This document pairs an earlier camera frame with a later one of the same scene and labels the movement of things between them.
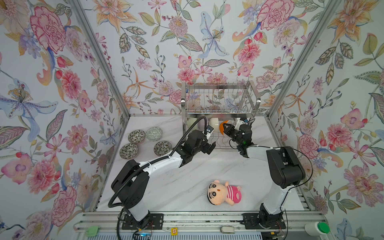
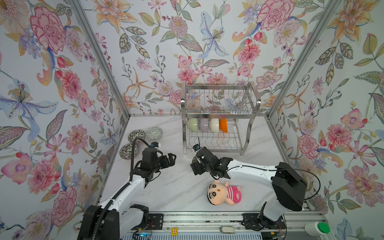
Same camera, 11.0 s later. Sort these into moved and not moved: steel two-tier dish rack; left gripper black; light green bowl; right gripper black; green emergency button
Moved: right gripper black; left gripper black
Not moved: green emergency button; steel two-tier dish rack; light green bowl
